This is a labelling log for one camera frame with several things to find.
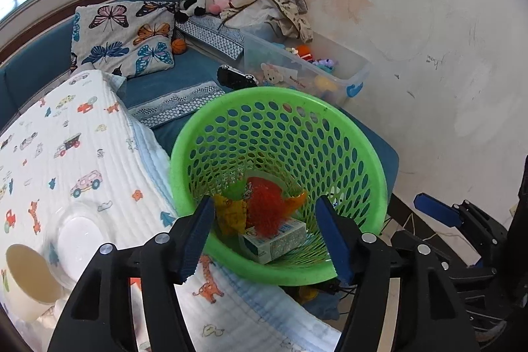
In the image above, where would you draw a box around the butterfly print pillow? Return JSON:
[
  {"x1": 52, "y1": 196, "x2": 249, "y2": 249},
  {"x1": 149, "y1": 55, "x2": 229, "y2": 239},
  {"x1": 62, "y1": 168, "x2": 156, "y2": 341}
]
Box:
[{"x1": 70, "y1": 1, "x2": 177, "y2": 78}]

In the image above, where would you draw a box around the beige paper cup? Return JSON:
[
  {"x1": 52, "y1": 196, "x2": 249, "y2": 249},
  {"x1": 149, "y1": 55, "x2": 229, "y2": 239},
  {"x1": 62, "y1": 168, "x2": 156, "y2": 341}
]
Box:
[{"x1": 5, "y1": 244, "x2": 67, "y2": 323}]

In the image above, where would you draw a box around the grey checkered cloth strip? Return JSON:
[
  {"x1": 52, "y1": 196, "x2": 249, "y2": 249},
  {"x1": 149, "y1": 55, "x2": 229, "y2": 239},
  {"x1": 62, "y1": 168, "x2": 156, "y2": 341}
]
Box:
[{"x1": 128, "y1": 81, "x2": 225, "y2": 129}]

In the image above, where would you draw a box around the grey patterned mat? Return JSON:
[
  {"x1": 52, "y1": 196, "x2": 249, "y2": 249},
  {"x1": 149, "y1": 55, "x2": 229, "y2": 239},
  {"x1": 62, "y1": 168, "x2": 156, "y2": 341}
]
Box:
[{"x1": 175, "y1": 14, "x2": 245, "y2": 61}]

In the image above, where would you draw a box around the yellow printed wrapper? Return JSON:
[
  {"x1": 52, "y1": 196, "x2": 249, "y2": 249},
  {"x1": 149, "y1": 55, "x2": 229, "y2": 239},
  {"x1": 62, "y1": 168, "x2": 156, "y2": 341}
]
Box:
[{"x1": 214, "y1": 193, "x2": 248, "y2": 235}]

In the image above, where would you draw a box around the beige printed cloth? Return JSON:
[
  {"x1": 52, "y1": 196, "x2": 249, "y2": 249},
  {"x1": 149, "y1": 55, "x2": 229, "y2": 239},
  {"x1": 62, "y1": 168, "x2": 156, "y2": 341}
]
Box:
[{"x1": 220, "y1": 0, "x2": 314, "y2": 43}]

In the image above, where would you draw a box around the green plastic basket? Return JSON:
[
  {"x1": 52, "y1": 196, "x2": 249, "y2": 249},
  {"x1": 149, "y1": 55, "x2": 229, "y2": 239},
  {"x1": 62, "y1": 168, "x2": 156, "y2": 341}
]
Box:
[{"x1": 169, "y1": 86, "x2": 388, "y2": 287}]

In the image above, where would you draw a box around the clear plastic storage box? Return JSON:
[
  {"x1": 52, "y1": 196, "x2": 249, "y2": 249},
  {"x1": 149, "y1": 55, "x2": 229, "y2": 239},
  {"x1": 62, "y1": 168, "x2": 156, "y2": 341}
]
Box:
[{"x1": 240, "y1": 25, "x2": 371, "y2": 109}]

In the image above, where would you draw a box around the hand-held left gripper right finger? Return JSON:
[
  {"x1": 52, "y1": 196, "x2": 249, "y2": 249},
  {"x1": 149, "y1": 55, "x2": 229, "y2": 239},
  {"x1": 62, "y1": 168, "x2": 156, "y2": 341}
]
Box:
[{"x1": 315, "y1": 194, "x2": 481, "y2": 352}]

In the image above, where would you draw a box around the small white carton box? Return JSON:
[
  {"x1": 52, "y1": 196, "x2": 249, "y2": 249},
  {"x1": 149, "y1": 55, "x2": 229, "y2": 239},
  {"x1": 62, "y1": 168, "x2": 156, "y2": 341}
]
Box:
[{"x1": 238, "y1": 217, "x2": 308, "y2": 265}]

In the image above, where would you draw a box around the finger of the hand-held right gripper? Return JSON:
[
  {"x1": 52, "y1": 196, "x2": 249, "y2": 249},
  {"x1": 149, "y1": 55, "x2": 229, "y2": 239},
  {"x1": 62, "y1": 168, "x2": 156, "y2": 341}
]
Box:
[
  {"x1": 413, "y1": 193, "x2": 508, "y2": 258},
  {"x1": 390, "y1": 230, "x2": 454, "y2": 274}
]

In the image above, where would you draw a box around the red orange plush toy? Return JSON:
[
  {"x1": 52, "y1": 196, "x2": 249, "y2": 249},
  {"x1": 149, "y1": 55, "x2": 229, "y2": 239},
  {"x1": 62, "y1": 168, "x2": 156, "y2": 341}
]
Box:
[{"x1": 247, "y1": 178, "x2": 289, "y2": 238}]

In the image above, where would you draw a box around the pink plush toy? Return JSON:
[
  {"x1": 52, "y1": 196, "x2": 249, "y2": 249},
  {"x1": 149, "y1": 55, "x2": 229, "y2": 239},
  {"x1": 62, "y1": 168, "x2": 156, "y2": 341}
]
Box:
[{"x1": 207, "y1": 0, "x2": 232, "y2": 15}]

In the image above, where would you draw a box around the clear plastic container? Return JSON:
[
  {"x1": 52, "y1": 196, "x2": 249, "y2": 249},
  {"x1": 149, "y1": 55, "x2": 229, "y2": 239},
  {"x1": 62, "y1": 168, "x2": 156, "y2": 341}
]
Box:
[{"x1": 47, "y1": 200, "x2": 114, "y2": 291}]

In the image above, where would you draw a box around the white printed blanket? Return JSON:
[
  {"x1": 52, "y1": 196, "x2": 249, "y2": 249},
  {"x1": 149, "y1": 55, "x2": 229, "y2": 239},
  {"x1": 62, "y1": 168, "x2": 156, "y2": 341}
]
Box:
[{"x1": 0, "y1": 69, "x2": 343, "y2": 352}]

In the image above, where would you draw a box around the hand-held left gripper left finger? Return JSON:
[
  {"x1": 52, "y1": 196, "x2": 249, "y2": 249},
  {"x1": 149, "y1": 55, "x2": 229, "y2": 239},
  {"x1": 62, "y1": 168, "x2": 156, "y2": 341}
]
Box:
[{"x1": 47, "y1": 195, "x2": 216, "y2": 352}]

